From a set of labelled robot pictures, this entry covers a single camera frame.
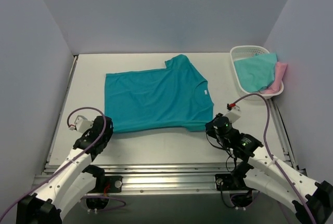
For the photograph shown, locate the teal t shirt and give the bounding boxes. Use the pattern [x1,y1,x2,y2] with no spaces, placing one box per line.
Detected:
[104,55,214,133]

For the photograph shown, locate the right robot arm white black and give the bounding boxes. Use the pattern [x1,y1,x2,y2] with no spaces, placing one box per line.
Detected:
[205,114,332,223]

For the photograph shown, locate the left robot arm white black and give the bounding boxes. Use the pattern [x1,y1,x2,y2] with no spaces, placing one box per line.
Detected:
[16,116,113,223]

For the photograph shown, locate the light teal shirt in basket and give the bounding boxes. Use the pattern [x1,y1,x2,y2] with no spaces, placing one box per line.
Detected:
[234,53,277,93]

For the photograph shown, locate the white plastic laundry basket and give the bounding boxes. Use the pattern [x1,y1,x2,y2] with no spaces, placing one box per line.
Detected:
[229,45,287,99]

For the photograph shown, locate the pink shirt in basket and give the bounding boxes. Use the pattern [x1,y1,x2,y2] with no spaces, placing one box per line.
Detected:
[260,61,288,94]

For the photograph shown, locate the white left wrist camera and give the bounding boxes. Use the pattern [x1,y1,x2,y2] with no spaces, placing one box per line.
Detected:
[69,115,93,134]

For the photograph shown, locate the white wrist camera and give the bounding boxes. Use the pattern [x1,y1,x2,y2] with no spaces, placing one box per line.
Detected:
[224,103,241,124]
[69,115,93,134]

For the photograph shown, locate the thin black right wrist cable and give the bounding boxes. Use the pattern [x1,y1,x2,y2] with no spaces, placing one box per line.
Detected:
[206,130,239,173]

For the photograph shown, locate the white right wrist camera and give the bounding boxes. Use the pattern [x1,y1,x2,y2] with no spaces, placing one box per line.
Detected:
[224,103,241,124]

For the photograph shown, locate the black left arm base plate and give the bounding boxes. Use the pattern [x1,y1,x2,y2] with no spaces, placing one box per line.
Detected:
[89,175,123,194]

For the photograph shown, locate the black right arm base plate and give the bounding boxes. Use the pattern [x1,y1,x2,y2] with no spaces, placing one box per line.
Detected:
[214,173,264,192]

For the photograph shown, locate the aluminium rail frame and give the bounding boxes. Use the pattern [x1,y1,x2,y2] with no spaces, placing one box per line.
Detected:
[28,96,312,197]

